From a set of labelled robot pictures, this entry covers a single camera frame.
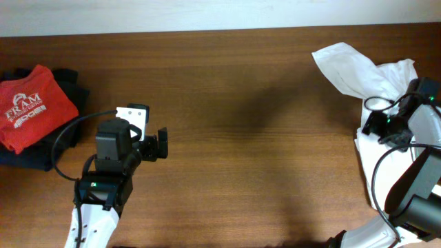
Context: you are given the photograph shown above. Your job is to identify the white t-shirt with robot print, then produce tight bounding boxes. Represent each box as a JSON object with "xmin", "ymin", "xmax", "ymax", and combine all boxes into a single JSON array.
[{"xmin": 311, "ymin": 42, "xmax": 417, "ymax": 208}]

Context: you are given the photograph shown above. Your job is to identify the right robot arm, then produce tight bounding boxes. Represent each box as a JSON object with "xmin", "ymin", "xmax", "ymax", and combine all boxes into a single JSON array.
[{"xmin": 325, "ymin": 77, "xmax": 440, "ymax": 247}]

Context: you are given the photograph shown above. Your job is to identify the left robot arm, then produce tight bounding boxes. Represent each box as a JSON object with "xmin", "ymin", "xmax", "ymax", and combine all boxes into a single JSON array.
[{"xmin": 65, "ymin": 103, "xmax": 168, "ymax": 247}]

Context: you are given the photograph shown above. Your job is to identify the dark navy folded garment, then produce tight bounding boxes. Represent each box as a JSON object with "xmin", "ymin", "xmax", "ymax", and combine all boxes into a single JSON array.
[{"xmin": 1, "ymin": 68, "xmax": 90, "ymax": 171}]

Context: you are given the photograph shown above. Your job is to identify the red folded printed t-shirt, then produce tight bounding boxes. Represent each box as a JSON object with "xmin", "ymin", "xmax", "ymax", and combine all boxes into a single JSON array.
[{"xmin": 1, "ymin": 65, "xmax": 79, "ymax": 154}]

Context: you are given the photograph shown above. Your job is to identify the right black cable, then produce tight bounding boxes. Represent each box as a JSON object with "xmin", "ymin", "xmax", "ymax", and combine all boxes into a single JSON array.
[{"xmin": 363, "ymin": 92, "xmax": 441, "ymax": 248}]

